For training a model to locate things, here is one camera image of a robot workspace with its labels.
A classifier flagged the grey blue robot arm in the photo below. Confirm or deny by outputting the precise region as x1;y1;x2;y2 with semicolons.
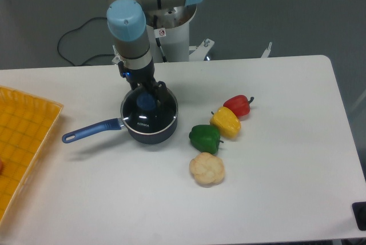
106;0;203;102

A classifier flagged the glass lid blue knob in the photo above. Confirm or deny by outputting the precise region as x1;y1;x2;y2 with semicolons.
121;87;178;135

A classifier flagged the yellow woven basket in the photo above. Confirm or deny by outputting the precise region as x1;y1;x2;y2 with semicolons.
1;86;63;220

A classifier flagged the black floor cable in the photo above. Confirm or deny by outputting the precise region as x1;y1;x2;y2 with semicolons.
57;17;115;67

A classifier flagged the green bell pepper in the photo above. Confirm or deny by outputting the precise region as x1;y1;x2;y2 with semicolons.
189;124;222;155

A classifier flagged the red bell pepper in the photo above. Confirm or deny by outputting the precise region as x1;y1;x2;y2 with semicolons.
223;95;254;118

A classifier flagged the black table corner device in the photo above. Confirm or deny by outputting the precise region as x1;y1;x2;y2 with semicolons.
352;202;366;231

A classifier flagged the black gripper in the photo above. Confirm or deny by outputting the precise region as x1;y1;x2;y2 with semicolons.
118;61;168;105

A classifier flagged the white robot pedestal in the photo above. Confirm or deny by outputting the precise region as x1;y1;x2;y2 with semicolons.
111;3;216;65

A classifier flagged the dark blue saucepan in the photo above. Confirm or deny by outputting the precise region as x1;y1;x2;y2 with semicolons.
62;87;178;144

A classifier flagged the yellow bell pepper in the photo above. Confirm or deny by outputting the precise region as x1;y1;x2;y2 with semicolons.
210;106;241;139

